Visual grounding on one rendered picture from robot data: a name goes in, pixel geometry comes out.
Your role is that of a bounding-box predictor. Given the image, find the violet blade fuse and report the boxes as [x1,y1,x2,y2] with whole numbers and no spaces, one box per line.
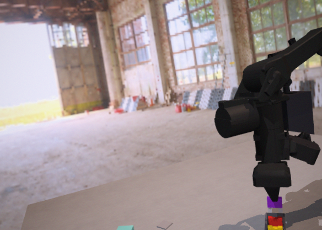
[267,196,283,213]

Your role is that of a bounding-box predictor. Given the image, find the yellow fuse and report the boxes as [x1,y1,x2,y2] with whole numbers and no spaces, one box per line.
[267,225,283,230]

